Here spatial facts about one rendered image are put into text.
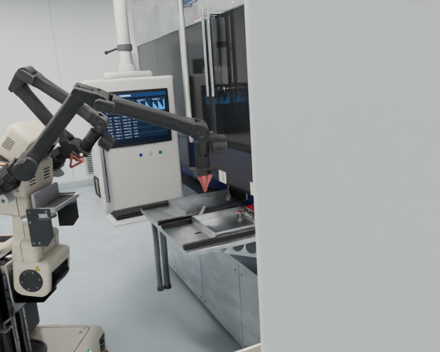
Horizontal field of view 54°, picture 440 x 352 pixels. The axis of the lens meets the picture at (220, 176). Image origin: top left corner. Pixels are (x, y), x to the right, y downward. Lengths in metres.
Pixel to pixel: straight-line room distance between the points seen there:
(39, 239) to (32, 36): 5.35
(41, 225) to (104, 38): 5.48
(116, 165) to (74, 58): 4.66
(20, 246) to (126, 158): 0.83
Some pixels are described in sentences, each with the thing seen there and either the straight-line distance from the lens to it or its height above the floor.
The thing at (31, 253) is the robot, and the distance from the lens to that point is 1.99.
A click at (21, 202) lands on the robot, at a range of 1.96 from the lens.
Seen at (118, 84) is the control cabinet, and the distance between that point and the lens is 2.48.
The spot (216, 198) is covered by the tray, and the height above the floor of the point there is 0.88.
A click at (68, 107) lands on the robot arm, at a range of 1.61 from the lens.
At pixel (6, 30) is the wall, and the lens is 7.04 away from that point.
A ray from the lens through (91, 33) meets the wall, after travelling 7.12.
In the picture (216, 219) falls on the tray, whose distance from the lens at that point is 1.98.
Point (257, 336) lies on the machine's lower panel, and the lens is 2.26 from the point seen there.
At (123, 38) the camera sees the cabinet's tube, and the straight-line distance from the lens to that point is 2.57.
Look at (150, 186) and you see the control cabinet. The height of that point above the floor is 0.91.
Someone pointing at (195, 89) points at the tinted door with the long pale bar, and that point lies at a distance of 2.43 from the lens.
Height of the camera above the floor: 1.50
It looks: 13 degrees down
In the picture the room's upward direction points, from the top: 4 degrees counter-clockwise
